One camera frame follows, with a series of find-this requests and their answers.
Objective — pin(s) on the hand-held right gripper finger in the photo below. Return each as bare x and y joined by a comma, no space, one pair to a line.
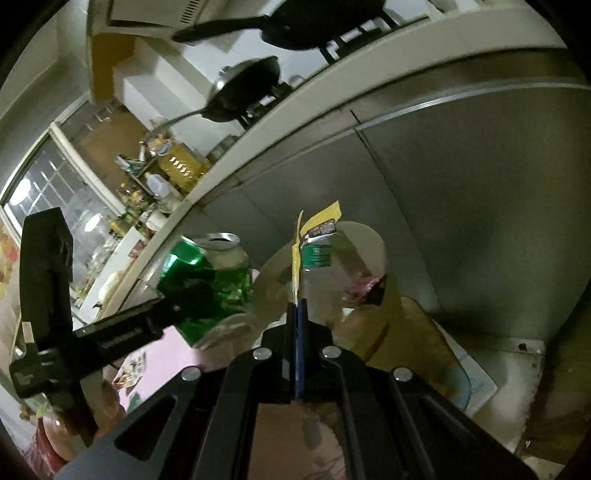
302,350
291,350

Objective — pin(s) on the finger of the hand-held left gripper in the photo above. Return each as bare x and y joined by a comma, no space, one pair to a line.
189,295

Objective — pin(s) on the green drink can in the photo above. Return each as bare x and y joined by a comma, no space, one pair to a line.
221,272

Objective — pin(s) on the red white packet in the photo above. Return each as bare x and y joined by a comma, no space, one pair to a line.
364,288

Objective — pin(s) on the thin yellow wrapper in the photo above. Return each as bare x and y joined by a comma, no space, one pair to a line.
296,258

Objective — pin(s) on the crushed green label plastic bottle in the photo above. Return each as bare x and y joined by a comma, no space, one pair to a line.
316,256

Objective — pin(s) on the beige trash bin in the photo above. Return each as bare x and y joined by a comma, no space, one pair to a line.
415,332

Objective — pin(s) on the barred window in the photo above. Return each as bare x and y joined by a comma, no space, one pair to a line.
55,198

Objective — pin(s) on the white plastic jug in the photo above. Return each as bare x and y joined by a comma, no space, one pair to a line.
157,187

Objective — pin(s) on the large yellow oil bottle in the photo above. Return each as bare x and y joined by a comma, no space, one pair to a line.
182,168

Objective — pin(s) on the wok with metal lid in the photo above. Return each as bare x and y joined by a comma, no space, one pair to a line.
244,92

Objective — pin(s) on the steel kitchen cabinet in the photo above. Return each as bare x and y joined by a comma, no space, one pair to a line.
461,184

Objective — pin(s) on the steel range hood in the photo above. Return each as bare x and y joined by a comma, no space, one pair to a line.
147,14

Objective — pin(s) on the black wok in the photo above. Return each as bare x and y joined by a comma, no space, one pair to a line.
314,23

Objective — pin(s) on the black gas stove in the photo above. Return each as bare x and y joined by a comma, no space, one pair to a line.
351,41

